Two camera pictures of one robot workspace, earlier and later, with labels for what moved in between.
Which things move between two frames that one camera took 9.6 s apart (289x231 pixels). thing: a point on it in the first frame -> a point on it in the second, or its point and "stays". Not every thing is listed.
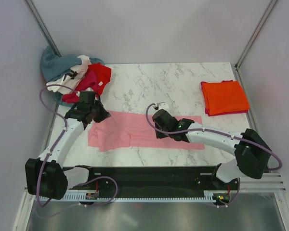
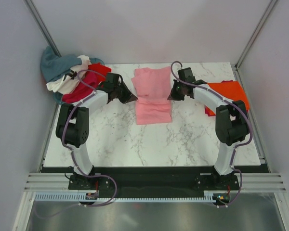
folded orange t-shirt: [227, 96] stays
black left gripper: [104, 114] -> [128, 96]
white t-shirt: [70, 85] stays
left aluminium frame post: [41, 26] stays
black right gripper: [160, 135] -> [173, 96]
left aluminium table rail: [51, 128] stays
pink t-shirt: [128, 130] -> [153, 89]
